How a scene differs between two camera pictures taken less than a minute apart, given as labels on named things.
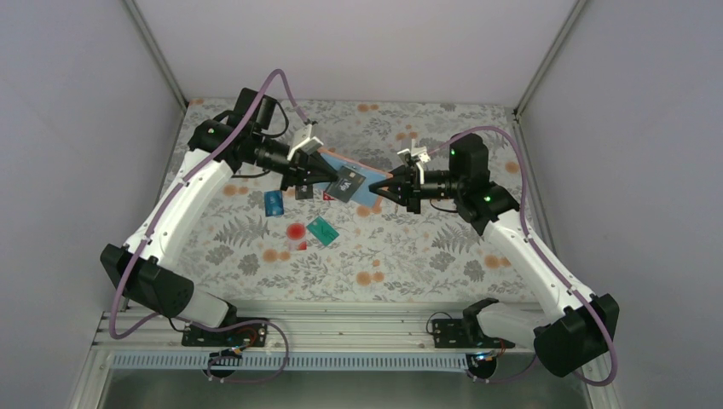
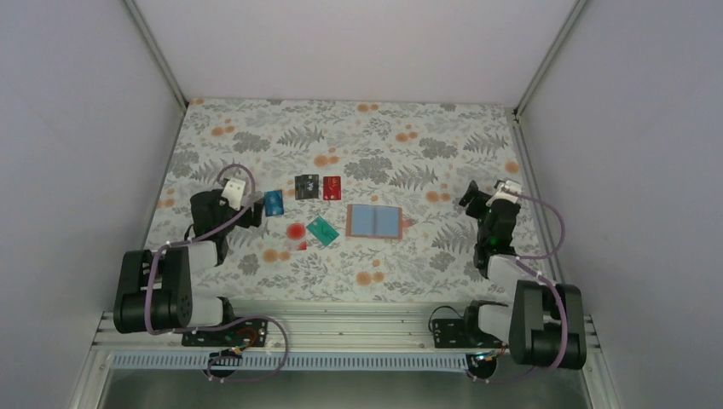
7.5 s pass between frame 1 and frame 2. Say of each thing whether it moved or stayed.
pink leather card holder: moved
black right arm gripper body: moved
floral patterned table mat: stayed
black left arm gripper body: moved
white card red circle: stayed
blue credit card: stayed
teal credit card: stayed
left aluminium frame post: stayed
